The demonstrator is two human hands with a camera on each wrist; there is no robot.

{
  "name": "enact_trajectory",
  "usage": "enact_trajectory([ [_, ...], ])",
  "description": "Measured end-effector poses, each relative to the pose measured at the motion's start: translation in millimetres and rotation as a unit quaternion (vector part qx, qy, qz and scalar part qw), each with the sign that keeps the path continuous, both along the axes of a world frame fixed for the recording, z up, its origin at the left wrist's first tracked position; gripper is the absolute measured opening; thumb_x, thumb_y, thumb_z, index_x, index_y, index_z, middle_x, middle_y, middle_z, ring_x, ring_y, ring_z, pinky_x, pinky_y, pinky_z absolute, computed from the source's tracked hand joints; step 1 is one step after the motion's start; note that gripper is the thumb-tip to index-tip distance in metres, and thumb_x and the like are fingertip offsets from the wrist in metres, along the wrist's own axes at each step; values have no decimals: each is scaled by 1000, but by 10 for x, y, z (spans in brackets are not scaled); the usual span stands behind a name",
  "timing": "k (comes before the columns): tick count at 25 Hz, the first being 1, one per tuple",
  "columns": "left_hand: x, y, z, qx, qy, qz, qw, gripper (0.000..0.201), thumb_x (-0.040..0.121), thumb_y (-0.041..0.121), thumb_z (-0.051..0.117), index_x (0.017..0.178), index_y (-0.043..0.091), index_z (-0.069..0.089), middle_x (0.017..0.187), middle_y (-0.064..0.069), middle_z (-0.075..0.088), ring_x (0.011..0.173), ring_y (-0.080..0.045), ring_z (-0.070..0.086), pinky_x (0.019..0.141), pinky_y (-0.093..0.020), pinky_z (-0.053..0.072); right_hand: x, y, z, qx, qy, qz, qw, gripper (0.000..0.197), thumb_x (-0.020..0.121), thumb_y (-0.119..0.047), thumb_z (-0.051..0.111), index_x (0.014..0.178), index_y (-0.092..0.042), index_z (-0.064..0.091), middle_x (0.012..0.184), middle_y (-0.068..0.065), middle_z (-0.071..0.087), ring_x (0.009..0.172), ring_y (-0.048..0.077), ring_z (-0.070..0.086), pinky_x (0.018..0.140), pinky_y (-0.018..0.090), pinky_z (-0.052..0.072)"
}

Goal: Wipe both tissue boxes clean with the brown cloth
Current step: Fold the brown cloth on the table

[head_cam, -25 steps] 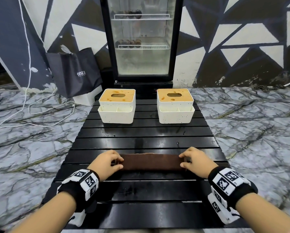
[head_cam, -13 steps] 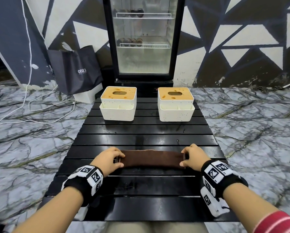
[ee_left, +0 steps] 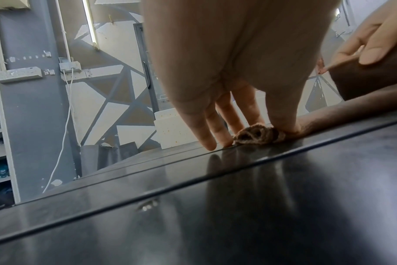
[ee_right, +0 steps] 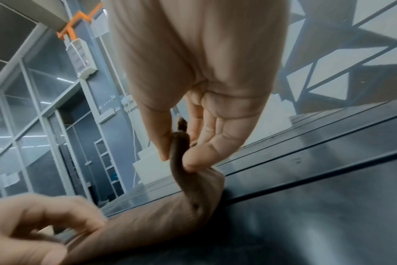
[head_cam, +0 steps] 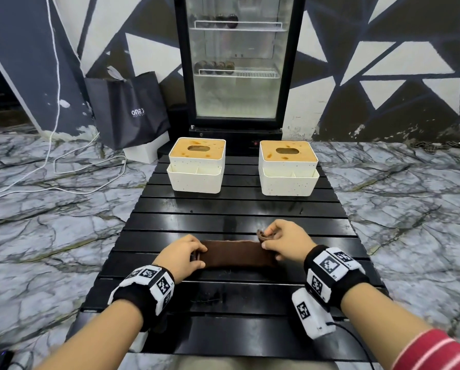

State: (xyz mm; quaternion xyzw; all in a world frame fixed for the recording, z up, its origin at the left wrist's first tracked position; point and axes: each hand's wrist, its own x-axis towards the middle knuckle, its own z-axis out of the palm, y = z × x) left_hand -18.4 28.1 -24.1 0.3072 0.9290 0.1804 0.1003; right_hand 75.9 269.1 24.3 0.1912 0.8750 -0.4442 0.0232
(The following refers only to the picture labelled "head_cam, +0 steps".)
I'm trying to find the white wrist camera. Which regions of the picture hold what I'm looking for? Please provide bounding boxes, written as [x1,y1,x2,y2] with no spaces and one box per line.
[129,330,150,352]
[291,287,335,340]

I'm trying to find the brown cloth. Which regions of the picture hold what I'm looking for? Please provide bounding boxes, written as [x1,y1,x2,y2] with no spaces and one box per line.
[193,229,277,270]

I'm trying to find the person's left hand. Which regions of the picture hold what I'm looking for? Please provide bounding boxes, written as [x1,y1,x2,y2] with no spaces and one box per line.
[153,235,208,285]

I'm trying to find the black camera cable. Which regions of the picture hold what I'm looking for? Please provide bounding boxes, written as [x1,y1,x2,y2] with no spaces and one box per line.
[325,321,376,370]

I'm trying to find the person's left forearm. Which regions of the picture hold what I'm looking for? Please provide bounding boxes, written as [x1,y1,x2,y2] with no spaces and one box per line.
[37,300,144,370]

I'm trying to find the white cardboard box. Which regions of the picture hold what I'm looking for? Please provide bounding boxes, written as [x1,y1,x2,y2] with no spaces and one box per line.
[122,131,171,164]

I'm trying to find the black shopping bag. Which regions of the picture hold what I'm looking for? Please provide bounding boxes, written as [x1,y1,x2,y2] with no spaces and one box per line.
[84,71,171,151]

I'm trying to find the black glass door fridge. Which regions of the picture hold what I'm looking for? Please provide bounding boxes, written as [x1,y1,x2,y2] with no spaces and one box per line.
[174,0,307,155]

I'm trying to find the white wire fridge shelf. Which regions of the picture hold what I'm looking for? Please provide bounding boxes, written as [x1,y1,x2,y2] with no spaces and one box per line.
[189,21,288,32]
[193,67,281,79]

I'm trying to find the red striped sleeve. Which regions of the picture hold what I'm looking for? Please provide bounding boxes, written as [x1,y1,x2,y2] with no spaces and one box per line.
[392,329,460,370]

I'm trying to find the person's right forearm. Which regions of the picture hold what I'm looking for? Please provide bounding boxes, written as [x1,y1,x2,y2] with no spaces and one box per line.
[340,283,443,370]

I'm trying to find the person's right hand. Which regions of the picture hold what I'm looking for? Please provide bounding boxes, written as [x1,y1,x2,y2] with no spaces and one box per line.
[261,219,318,263]

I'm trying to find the dark metal chain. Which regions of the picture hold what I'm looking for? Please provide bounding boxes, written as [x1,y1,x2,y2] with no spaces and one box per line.
[410,140,460,155]

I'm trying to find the white tissue box wooden lid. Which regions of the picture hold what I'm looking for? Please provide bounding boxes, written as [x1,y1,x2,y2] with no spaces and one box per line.
[258,140,320,197]
[166,137,227,195]

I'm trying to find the looped white cable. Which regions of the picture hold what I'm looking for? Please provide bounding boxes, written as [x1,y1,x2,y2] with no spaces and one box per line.
[53,132,128,196]

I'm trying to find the long white cable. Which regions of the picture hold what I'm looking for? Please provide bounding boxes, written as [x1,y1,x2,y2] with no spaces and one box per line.
[0,0,100,201]

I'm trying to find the black wristband with marker blocks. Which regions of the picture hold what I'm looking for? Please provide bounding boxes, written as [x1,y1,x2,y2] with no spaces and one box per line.
[303,245,371,309]
[108,265,176,332]

